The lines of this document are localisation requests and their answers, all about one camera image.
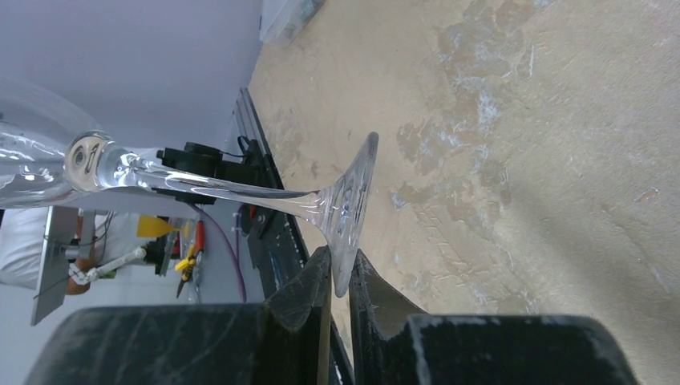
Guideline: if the clear plastic screw box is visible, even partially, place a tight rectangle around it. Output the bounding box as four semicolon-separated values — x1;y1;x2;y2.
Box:
260;0;326;46

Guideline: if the clear champagne flute with label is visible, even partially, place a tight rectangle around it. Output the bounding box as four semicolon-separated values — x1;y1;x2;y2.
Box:
1;78;378;298

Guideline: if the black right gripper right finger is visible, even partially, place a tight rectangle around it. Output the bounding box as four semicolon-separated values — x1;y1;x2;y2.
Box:
349;253;637;384

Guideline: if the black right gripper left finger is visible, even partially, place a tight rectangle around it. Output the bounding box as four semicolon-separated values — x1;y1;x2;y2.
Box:
26;247;331;384

